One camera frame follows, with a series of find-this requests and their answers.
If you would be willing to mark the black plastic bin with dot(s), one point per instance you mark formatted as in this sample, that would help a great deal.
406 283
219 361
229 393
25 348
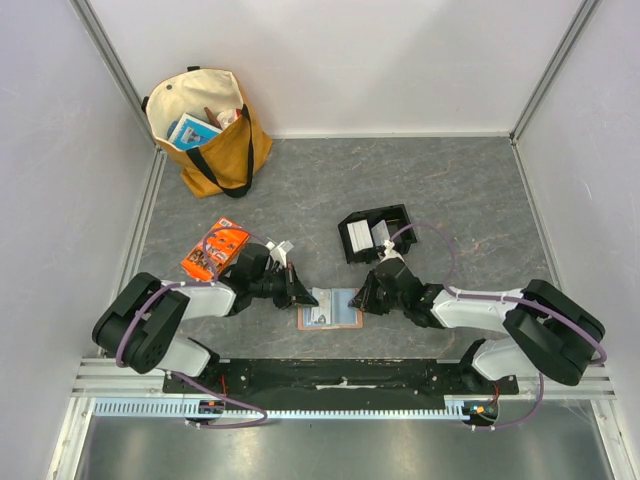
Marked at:
384 223

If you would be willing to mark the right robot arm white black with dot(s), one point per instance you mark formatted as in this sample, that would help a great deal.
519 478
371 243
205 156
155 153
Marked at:
543 331

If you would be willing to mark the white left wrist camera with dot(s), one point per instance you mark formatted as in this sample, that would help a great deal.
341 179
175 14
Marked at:
278 251

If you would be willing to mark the mustard canvas tote bag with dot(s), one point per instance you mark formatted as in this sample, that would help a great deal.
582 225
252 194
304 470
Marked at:
227 162

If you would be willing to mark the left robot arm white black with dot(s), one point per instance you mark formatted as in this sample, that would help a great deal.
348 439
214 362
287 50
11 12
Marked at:
140 327

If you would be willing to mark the brown leather card holder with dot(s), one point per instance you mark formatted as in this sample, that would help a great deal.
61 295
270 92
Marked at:
333 311

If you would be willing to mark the slotted cable duct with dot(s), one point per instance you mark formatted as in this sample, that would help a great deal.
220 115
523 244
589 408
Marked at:
200 408

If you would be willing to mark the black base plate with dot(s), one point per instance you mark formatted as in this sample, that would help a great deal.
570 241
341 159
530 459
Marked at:
349 384

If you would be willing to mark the blue white book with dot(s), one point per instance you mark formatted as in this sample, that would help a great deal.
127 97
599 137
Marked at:
190 132

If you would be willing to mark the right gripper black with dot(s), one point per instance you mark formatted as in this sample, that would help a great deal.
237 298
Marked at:
376 291

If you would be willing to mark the white card stack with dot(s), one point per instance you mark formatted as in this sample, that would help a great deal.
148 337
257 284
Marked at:
360 236

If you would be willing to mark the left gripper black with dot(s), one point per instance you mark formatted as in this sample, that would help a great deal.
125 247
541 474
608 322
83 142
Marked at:
294 291

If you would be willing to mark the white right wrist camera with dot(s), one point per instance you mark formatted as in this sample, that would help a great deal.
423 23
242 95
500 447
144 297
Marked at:
389 251

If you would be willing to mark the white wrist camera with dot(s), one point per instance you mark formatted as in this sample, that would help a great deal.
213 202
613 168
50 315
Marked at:
389 251
278 251

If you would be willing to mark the brown item in bag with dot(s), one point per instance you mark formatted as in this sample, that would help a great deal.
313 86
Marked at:
211 117

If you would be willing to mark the orange product box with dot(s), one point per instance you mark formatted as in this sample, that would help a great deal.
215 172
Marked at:
222 248

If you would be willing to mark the silver credit card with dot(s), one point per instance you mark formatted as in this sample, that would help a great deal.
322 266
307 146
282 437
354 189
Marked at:
321 316

